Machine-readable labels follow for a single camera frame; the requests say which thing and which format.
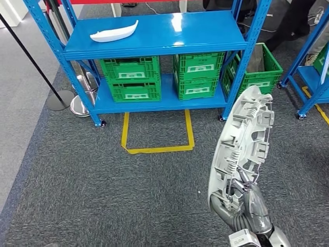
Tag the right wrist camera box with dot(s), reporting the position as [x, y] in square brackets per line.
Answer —
[243, 238]

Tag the black office chair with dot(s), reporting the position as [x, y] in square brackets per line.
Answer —
[225, 4]

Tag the black device under desk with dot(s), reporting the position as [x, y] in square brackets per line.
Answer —
[128, 4]

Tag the blue metal shelf rack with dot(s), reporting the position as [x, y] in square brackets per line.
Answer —
[192, 34]
[308, 75]

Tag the brown cardboard sheet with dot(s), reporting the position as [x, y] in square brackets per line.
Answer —
[256, 59]

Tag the yellow floor tape outline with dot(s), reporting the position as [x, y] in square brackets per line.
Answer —
[189, 131]

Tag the white desk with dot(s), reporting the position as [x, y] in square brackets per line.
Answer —
[182, 6]

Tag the grey plastic wheel hubcap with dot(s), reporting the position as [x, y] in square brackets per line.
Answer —
[218, 170]

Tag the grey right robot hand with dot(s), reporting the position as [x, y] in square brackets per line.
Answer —
[256, 211]

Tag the white plastic car trim part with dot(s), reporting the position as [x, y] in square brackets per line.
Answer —
[113, 34]

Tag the black stanchion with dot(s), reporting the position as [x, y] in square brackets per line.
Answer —
[59, 100]

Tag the chrome stanchion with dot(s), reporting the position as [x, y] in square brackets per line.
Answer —
[82, 107]
[87, 81]

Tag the red barrier belt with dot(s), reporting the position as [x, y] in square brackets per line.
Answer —
[115, 1]

